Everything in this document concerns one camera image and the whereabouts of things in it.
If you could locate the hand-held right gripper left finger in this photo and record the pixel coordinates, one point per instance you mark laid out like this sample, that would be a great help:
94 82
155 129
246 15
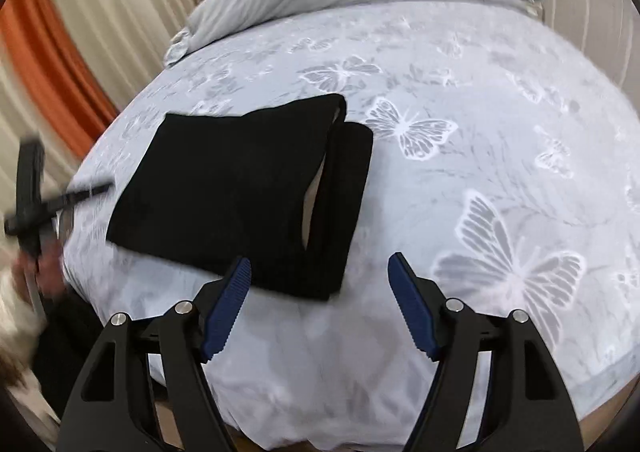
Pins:
227 307

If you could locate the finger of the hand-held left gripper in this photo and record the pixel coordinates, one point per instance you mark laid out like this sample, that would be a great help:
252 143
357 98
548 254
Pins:
85 194

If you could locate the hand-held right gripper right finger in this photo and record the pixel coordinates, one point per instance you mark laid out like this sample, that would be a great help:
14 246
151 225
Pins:
412 307

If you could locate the black pants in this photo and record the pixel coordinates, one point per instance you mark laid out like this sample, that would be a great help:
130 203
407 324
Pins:
225 192

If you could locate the person's left forearm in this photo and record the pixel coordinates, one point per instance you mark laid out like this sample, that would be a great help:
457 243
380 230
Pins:
17 322

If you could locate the person's left hand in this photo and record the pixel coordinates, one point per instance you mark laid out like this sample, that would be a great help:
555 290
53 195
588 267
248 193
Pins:
47 274

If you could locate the white curtain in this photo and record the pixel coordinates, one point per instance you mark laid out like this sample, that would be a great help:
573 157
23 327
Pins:
25 132

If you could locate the orange curtain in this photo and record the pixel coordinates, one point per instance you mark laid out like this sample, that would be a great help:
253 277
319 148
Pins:
50 62

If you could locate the beige and orange curtains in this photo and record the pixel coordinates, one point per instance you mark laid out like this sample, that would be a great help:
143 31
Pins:
120 7

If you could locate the bed with butterfly print sheet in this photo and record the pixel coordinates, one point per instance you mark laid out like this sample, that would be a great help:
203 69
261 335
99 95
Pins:
475 107

